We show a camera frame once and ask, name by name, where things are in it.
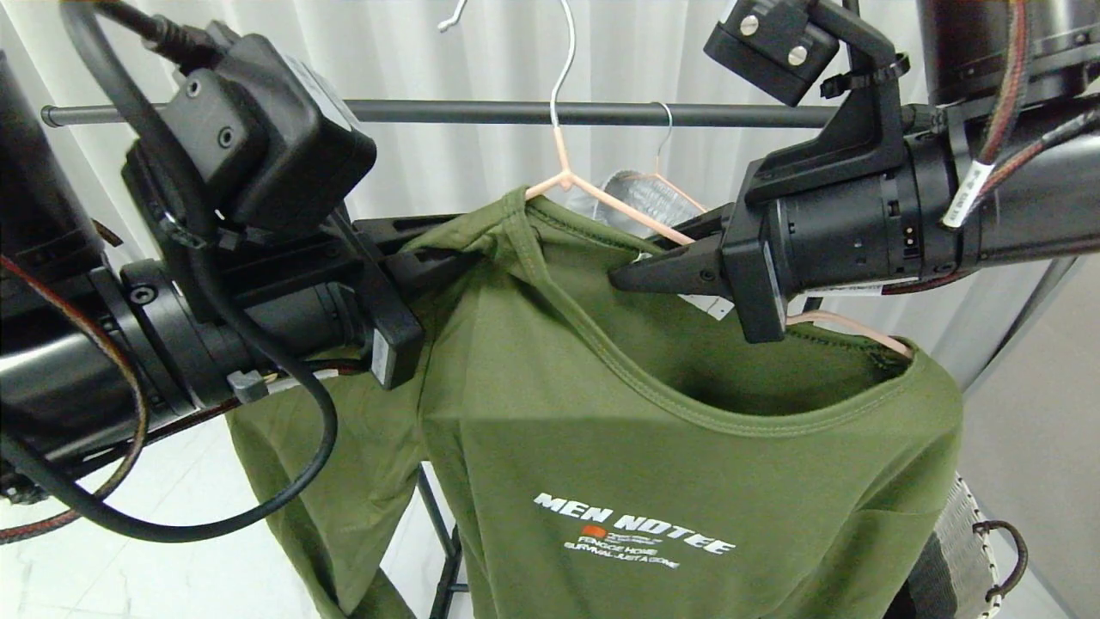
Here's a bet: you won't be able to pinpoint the white laundry basket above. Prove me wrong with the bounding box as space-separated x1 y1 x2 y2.
885 471 1030 619

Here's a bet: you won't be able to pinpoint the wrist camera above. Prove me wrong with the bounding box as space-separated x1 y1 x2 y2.
123 21 379 259
703 0 914 205

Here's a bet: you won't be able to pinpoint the white curtain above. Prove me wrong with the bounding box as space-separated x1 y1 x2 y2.
0 0 1084 392

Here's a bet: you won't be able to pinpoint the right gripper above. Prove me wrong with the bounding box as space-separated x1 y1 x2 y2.
608 138 963 345

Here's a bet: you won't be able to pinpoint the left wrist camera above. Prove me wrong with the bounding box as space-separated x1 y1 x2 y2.
123 21 379 259

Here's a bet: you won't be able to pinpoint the pale grey shorts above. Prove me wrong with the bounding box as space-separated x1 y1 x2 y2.
602 169 714 246

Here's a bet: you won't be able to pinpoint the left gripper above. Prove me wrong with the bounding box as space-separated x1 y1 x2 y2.
168 213 469 405

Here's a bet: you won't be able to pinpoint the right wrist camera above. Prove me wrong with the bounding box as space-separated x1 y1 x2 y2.
703 0 914 205

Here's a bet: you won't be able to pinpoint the pink clothes hanger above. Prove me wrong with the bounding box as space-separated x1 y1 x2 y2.
619 101 710 216
437 0 914 360

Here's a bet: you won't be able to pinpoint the green garment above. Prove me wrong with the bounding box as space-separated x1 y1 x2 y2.
228 185 963 619

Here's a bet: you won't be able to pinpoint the black clothes rack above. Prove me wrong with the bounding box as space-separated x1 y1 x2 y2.
41 99 942 619

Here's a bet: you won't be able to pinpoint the black cable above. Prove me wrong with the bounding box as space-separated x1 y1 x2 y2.
0 0 340 544

